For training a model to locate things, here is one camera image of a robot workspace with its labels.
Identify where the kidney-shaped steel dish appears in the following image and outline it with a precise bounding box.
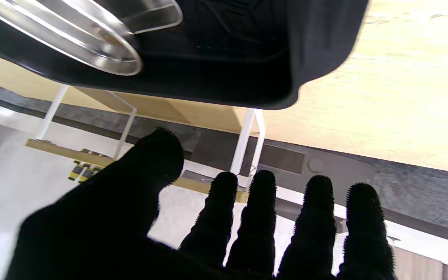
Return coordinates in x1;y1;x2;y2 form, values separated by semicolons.
0;0;144;77

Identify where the large black baking tray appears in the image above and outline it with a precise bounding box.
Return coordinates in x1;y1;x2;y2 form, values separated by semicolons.
0;0;370;110

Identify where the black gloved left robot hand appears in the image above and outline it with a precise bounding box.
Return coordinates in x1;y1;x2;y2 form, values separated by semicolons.
4;128;397;280

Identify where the yellow black spice jar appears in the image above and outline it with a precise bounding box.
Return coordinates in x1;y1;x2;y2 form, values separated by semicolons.
68;161;88;181
79;166;102;184

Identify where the wooden shelf with white legs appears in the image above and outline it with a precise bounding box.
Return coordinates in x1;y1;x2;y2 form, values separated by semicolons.
26;84;266;205

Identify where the rectangular steel tray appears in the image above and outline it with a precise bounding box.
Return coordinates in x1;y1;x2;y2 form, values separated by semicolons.
107;0;184;35

